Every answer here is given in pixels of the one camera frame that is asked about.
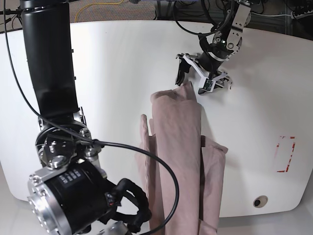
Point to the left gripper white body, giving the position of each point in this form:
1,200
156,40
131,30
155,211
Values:
206,66

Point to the mauve T-shirt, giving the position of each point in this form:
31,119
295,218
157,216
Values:
174,135

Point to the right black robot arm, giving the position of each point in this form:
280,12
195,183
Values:
71,190

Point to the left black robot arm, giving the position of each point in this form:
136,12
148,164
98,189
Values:
223,41

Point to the red tape rectangle marking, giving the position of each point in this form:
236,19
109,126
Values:
283,154

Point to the white power strip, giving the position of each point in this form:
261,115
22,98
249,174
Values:
302,11

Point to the right grey table grommet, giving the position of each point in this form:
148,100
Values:
260,201

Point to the black tripod stand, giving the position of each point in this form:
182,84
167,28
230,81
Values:
9,16

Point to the left wrist green camera board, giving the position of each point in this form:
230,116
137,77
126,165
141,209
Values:
209,85

